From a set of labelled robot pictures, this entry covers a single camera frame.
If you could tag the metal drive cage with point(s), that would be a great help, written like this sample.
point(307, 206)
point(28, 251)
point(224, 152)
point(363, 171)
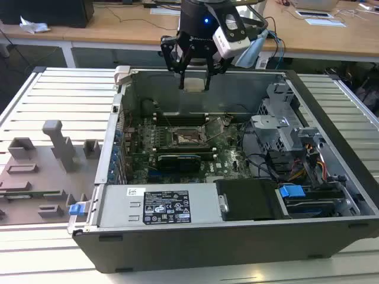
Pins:
point(266, 130)

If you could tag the white flat device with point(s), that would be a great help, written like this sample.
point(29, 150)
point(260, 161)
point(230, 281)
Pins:
point(314, 14)

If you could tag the silver CPU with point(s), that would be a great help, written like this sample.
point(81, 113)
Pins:
point(194, 85)

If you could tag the black open PC case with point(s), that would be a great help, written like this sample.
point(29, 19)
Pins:
point(207, 251)

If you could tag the white paper sheet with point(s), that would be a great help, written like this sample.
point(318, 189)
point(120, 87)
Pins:
point(163, 11)
point(325, 22)

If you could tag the wooden desk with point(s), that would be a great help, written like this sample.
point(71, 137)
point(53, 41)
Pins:
point(118, 29)

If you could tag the CPU socket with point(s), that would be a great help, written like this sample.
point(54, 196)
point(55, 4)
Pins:
point(183, 136)

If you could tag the blue disk carrier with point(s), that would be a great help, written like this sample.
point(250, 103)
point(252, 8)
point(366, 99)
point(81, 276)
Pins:
point(291, 192)

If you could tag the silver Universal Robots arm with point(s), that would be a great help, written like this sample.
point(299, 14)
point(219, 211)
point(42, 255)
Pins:
point(249, 54)

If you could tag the crumpled white paper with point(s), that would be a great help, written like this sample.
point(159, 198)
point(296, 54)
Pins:
point(32, 26)

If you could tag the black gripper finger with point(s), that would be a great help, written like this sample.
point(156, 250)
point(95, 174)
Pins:
point(217, 66)
point(171, 56)

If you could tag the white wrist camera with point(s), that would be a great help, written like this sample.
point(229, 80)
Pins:
point(229, 47)

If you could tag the black plastic shroud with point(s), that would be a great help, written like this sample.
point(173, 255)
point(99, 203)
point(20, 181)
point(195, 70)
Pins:
point(248, 198)

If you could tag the black box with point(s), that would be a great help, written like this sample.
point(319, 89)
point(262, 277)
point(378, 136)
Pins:
point(44, 12)

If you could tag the grey parts rack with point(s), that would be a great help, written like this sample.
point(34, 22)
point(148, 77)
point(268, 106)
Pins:
point(44, 177)

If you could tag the black RAM slot row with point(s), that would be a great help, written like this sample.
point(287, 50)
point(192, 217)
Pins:
point(183, 150)
point(180, 119)

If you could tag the blue case latch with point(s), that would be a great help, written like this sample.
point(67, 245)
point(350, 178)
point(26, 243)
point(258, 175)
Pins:
point(74, 209)

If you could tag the silver power supply unit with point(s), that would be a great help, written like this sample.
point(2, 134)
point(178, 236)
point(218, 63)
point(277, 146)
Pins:
point(118, 207)

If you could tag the green RAM stick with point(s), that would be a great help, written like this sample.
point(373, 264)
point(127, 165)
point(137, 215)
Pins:
point(35, 194)

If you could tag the green motherboard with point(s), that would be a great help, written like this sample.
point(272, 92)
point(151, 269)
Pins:
point(228, 165)

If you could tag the dark office chair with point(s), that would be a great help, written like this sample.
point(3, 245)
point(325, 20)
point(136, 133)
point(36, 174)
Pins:
point(367, 94)

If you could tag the metal locking lever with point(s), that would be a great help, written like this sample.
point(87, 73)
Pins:
point(168, 121)

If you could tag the black hard disk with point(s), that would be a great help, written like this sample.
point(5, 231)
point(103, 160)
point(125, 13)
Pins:
point(311, 204)

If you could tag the black graphics card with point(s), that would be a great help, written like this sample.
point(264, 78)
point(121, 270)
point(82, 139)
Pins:
point(177, 164)

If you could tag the white power adapter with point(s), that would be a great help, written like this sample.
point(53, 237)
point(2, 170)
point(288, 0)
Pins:
point(262, 62)

